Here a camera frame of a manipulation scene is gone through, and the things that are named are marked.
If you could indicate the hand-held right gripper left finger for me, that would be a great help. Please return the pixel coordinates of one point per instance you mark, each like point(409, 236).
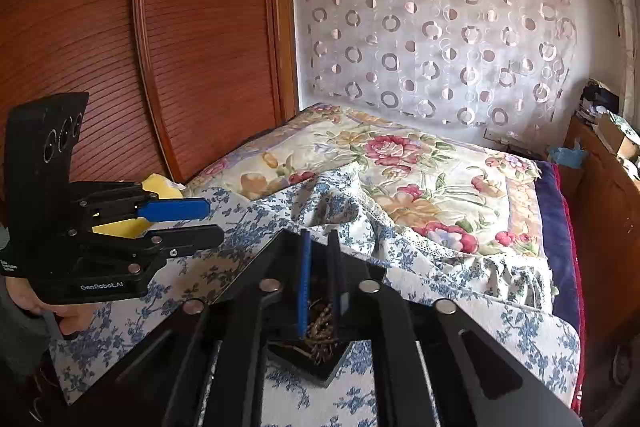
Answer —
point(303, 287)

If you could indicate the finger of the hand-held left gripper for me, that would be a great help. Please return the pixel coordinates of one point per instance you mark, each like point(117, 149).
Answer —
point(172, 210)
point(195, 239)

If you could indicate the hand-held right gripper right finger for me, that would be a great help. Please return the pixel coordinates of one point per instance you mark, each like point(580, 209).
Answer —
point(337, 287)

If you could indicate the black square box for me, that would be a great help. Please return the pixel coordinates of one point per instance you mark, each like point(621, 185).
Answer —
point(310, 364)

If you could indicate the person's left hand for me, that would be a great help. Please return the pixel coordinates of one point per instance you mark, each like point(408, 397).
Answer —
point(75, 319)

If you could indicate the yellow pillow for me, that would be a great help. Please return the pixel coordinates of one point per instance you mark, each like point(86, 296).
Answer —
point(160, 187)

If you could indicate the flower print cream blanket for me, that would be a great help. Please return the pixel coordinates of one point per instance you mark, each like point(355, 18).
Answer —
point(400, 167)

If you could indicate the blue floral white cloth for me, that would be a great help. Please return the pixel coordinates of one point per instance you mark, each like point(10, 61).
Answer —
point(500, 347)

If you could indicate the wooden slatted wardrobe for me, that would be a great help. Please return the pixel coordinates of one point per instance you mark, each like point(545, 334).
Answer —
point(150, 32)

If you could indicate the navy blue blanket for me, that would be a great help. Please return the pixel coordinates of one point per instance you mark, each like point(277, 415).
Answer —
point(560, 232)

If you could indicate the red blanket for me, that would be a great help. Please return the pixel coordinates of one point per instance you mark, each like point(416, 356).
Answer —
point(577, 267)

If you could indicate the teal cloth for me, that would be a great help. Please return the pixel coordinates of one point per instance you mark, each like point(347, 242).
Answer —
point(567, 154)

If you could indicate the wooden cabinet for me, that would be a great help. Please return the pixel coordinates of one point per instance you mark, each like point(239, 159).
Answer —
point(605, 232)

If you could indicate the cardboard box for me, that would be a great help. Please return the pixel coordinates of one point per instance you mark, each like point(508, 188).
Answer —
point(620, 137)

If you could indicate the pile of dark clothes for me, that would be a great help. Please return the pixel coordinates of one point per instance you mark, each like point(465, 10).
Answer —
point(597, 99)

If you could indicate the patterned window curtain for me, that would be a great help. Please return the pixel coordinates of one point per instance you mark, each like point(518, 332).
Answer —
point(625, 7)

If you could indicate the circle pattern wall curtain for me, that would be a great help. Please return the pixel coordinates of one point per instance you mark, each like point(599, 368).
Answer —
point(435, 37)

